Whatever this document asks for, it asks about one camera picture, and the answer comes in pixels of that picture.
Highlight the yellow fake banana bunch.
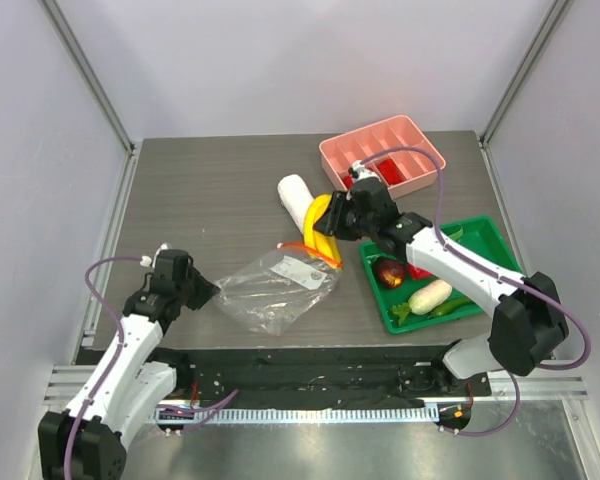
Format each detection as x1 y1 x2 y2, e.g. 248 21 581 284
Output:
302 193 342 271

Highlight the clear orange zip top bag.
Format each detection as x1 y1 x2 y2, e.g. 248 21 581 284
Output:
214 242 342 336

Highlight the dark red fake food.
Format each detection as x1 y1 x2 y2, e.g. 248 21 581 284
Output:
372 257 407 289

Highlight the white fake radish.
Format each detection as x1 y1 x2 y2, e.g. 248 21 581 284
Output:
391 280 453 326

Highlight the green fake chili pepper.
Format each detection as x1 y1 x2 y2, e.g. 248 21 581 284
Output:
430 296 472 318

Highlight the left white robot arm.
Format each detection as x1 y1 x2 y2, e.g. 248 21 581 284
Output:
37 245 219 479

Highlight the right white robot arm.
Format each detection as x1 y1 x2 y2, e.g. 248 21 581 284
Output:
313 178 569 395

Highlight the red fake food piece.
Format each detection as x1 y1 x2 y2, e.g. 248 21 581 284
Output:
376 158 403 186

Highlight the rolled white towel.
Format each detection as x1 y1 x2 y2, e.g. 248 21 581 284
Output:
277 174 314 234

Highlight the pink compartment tray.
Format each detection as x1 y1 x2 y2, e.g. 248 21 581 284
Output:
319 115 446 199

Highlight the green plastic tray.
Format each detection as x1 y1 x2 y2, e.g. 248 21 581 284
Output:
359 216 520 335

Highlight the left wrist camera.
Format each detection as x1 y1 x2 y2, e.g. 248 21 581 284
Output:
140 242 172 268

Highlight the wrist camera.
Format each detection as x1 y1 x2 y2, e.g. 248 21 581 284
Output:
348 161 380 184
140 242 172 268

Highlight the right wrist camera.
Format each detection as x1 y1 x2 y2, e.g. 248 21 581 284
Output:
348 161 380 184

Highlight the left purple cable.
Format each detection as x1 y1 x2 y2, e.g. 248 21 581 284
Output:
62 255 239 480

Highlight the purple cable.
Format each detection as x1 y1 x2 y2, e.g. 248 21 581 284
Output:
351 147 593 437
62 255 239 480

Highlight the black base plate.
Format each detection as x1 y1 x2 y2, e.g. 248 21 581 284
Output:
74 347 492 401

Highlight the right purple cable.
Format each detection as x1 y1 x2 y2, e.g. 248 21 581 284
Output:
351 147 593 437

